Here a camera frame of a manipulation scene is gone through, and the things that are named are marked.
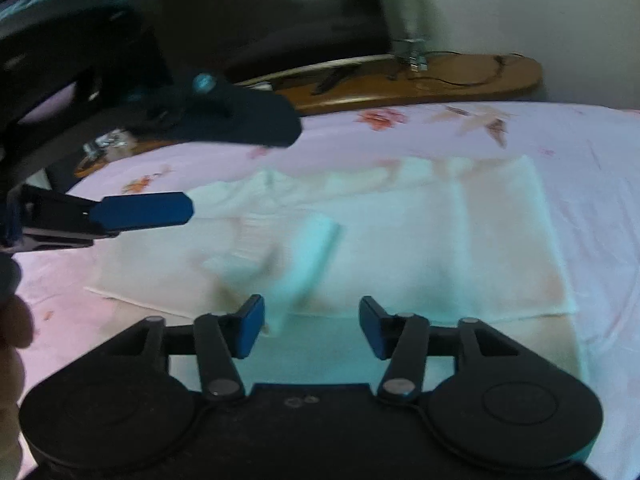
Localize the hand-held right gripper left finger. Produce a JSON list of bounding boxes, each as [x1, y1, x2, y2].
[[106, 294, 266, 404]]

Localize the person's left hand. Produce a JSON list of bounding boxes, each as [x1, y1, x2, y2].
[[0, 255, 37, 480]]

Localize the small shiny metal object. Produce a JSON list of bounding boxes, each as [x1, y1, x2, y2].
[[81, 129, 132, 162]]

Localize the pink floral bed sheet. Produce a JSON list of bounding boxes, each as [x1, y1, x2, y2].
[[10, 101, 640, 480]]

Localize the clear glass vase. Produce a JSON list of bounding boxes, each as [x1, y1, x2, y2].
[[379, 0, 432, 72]]

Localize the curved wooden shelf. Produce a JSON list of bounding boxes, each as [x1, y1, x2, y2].
[[74, 53, 544, 177]]

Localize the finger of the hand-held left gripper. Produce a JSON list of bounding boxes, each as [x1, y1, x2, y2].
[[0, 184, 194, 254], [95, 70, 304, 149]]

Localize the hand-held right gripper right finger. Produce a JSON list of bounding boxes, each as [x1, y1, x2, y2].
[[358, 295, 524, 404]]

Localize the black television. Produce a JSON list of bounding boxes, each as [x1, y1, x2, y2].
[[159, 0, 392, 97]]

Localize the white towel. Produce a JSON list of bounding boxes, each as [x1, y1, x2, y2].
[[85, 154, 592, 387]]

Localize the black cable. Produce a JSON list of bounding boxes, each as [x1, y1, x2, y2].
[[389, 52, 527, 87]]

